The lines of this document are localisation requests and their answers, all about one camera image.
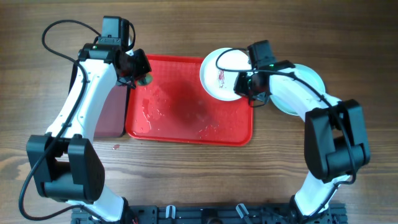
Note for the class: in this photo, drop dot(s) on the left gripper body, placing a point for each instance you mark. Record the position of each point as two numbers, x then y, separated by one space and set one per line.
138 66

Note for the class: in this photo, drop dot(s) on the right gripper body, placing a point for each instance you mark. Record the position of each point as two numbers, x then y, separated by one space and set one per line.
247 86

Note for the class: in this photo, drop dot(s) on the green yellow sponge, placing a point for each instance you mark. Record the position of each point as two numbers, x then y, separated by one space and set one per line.
148 79

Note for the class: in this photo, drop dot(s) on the white plate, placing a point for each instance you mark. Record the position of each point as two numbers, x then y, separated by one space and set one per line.
218 83

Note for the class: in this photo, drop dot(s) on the light blue plate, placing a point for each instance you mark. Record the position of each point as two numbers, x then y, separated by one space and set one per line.
311 77

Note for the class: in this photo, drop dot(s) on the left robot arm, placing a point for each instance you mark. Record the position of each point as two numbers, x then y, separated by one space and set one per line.
64 164

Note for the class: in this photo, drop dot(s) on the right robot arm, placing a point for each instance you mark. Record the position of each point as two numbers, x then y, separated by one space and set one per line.
335 140

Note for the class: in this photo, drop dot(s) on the black tray with water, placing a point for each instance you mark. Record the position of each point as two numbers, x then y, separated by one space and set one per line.
112 112

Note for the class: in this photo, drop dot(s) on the red plastic tray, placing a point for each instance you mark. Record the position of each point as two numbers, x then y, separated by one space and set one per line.
174 107

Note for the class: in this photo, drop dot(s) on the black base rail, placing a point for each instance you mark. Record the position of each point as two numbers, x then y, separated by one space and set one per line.
268 213

